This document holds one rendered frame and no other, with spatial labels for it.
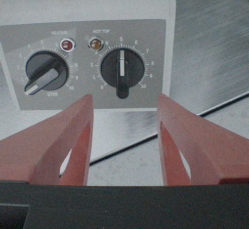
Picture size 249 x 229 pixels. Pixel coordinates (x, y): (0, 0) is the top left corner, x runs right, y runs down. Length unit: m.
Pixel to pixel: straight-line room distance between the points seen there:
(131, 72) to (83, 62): 0.04
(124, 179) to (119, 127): 0.05
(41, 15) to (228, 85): 0.17
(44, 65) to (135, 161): 0.12
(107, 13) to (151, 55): 0.04
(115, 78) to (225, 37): 0.12
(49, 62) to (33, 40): 0.02
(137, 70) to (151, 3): 0.05
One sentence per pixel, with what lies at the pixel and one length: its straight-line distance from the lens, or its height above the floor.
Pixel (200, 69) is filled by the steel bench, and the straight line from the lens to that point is 0.25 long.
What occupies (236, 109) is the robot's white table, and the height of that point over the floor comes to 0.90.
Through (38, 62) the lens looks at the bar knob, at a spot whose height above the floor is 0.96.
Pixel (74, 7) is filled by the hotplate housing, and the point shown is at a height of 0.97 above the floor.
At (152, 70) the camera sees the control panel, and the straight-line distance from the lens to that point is 0.19.
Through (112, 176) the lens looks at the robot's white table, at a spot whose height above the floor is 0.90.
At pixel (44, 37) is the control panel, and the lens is 0.19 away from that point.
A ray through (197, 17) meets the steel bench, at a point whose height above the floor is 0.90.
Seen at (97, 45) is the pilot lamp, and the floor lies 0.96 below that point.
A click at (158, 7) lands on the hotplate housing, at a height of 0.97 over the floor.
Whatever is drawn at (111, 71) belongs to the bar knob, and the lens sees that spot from 0.19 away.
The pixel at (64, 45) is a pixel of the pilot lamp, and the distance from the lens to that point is 0.19.
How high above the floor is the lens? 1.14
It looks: 85 degrees down
